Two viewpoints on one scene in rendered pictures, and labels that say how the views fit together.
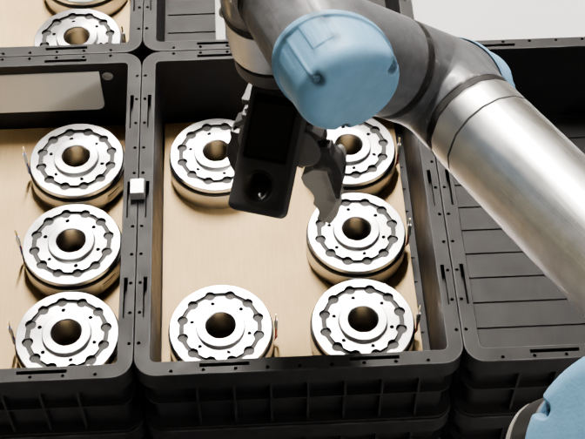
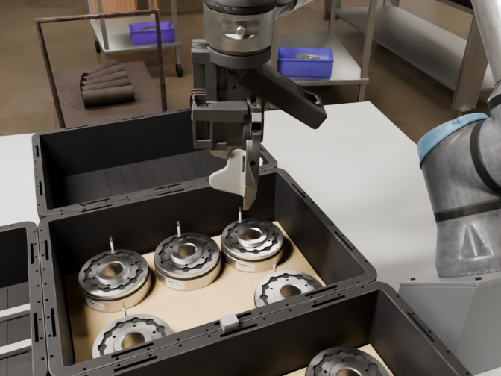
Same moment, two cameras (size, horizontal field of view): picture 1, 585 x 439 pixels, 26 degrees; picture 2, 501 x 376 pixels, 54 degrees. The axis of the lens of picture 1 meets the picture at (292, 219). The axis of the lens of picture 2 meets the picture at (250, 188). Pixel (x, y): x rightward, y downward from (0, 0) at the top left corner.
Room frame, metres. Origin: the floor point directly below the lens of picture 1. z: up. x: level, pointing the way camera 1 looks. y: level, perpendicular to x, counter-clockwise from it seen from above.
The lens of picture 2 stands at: (0.87, 0.51, 1.36)
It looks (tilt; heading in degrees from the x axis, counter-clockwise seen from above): 33 degrees down; 250
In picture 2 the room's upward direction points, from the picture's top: straight up
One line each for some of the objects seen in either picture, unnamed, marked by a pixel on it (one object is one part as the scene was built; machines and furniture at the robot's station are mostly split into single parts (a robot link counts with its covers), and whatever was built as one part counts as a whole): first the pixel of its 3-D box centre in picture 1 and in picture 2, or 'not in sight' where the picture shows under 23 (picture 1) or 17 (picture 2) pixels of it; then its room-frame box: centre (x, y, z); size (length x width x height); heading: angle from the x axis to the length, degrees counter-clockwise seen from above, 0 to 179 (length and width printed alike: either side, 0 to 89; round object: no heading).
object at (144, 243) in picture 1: (289, 200); (197, 251); (0.76, 0.00, 0.92); 0.40 x 0.30 x 0.02; 3
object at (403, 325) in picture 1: (362, 323); (252, 237); (0.66, -0.07, 0.86); 0.10 x 0.10 x 0.01
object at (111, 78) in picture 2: not in sight; (103, 71); (0.76, -2.23, 0.42); 1.07 x 0.63 x 0.85; 93
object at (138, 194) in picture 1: (137, 189); (229, 322); (0.76, 0.15, 0.94); 0.02 x 0.01 x 0.01; 3
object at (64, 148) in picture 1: (76, 158); not in sight; (0.86, 0.23, 0.86); 0.05 x 0.05 x 0.01
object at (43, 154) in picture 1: (77, 160); not in sight; (0.86, 0.23, 0.86); 0.10 x 0.10 x 0.01
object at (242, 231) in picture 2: (362, 320); (252, 235); (0.66, -0.07, 0.86); 0.05 x 0.05 x 0.01
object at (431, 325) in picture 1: (289, 230); (199, 279); (0.76, 0.00, 0.87); 0.40 x 0.30 x 0.11; 3
